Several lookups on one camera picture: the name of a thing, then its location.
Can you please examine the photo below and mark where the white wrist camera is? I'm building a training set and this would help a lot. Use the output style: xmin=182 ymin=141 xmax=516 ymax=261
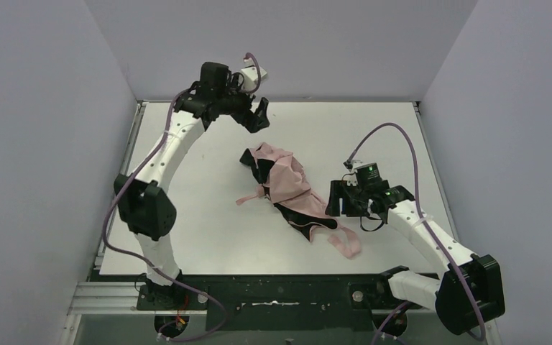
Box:
xmin=341 ymin=172 xmax=358 ymax=187
xmin=239 ymin=66 xmax=268 ymax=90

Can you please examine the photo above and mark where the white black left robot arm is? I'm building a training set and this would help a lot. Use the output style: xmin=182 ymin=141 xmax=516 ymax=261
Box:
xmin=114 ymin=53 xmax=270 ymax=287

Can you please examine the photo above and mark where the pink and black umbrella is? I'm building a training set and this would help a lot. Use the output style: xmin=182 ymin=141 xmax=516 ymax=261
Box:
xmin=236 ymin=142 xmax=362 ymax=259

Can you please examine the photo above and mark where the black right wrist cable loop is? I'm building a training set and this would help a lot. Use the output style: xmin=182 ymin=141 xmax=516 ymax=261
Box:
xmin=359 ymin=214 xmax=387 ymax=234

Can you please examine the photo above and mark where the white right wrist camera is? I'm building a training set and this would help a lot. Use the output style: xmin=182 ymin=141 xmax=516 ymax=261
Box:
xmin=341 ymin=172 xmax=358 ymax=187

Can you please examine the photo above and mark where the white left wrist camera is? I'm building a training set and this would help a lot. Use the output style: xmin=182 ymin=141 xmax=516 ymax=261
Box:
xmin=239 ymin=66 xmax=268 ymax=90

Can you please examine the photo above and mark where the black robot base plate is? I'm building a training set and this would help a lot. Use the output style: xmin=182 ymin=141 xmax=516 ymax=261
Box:
xmin=136 ymin=274 xmax=401 ymax=339

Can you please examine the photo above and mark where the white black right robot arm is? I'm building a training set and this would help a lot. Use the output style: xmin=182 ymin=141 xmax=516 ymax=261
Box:
xmin=326 ymin=163 xmax=506 ymax=335

